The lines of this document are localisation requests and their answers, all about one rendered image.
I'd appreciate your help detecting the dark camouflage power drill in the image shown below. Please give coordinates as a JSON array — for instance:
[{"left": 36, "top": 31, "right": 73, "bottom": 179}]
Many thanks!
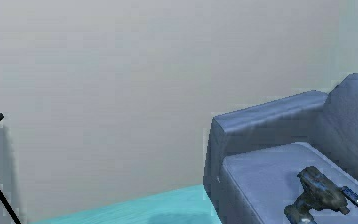
[{"left": 283, "top": 165, "right": 351, "bottom": 224}]

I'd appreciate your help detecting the black remote control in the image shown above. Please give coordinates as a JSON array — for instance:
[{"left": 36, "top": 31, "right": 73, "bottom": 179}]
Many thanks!
[{"left": 340, "top": 185, "right": 358, "bottom": 219}]

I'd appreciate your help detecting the blue-grey sofa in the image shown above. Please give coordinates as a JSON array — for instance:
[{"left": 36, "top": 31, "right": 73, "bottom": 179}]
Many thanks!
[{"left": 202, "top": 71, "right": 358, "bottom": 224}]

